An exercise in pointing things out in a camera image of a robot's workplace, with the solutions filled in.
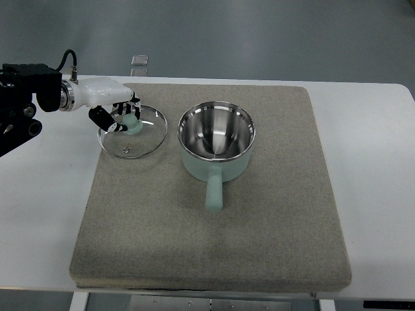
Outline glass lid with green knob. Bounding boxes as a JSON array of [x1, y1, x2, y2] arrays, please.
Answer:
[[97, 104, 168, 159]]

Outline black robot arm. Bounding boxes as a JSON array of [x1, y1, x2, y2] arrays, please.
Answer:
[[1, 63, 62, 156]]

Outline black bar under table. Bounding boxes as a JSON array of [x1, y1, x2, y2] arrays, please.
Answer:
[[363, 301, 414, 310]]

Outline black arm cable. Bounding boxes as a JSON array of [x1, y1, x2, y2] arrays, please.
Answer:
[[56, 49, 80, 86]]

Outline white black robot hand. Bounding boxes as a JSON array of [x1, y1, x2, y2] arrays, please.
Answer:
[[59, 77, 142, 134]]

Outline mint green saucepan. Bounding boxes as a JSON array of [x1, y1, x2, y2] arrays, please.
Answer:
[[177, 101, 255, 212]]

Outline small clear floor plate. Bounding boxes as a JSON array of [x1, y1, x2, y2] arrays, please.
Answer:
[[130, 55, 148, 76]]

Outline grey felt mat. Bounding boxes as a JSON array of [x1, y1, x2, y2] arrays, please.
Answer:
[[69, 83, 352, 292]]

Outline metal table frame crossbar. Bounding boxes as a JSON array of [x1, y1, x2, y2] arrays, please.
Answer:
[[129, 296, 292, 311]]

